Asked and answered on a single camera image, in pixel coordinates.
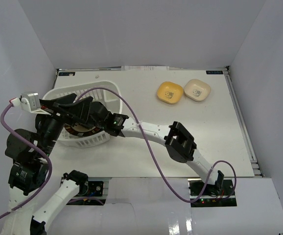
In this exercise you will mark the white plastic dish bin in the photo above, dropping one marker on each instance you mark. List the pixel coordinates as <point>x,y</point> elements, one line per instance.
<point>98,92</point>

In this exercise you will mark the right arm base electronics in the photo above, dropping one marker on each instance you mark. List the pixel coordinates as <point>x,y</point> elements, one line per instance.
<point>211,198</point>

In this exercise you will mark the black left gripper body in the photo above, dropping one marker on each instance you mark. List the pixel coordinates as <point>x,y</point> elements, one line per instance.
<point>54,115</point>

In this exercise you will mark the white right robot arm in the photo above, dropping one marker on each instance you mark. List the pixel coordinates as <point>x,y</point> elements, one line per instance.
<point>176,138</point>

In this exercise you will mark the round black rimmed plate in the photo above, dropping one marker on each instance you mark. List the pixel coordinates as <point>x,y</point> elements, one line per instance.
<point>80,131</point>

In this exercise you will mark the yellow square panda dish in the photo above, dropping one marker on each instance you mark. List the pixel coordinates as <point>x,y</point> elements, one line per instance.
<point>170,92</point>

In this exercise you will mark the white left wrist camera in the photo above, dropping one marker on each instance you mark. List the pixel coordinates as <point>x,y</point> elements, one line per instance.
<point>29,101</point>

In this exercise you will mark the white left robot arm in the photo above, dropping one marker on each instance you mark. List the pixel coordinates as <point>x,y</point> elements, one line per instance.
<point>32,167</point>

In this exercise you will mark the papers at table back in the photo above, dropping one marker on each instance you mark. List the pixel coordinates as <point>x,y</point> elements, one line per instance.
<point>144,68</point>

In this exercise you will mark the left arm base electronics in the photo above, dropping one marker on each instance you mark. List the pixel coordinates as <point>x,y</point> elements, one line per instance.
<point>91,195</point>

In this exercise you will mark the cream square panda dish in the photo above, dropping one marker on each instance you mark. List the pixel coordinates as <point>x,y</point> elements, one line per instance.
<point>197,90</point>

